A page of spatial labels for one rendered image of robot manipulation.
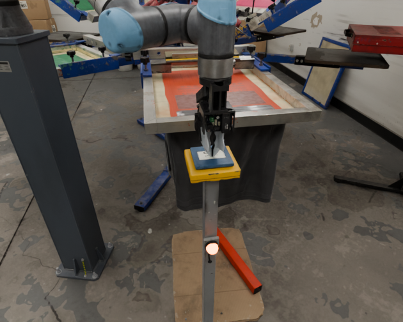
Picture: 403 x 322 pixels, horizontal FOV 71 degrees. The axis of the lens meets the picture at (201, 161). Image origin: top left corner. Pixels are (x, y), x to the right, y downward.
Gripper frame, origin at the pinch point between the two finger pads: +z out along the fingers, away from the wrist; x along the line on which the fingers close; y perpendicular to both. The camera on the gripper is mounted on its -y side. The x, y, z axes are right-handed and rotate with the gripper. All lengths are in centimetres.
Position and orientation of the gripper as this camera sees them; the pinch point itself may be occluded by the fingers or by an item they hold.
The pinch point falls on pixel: (211, 150)
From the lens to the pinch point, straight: 74.1
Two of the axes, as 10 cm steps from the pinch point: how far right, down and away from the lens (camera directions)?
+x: 9.8, -0.9, 1.5
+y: 1.7, 5.3, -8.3
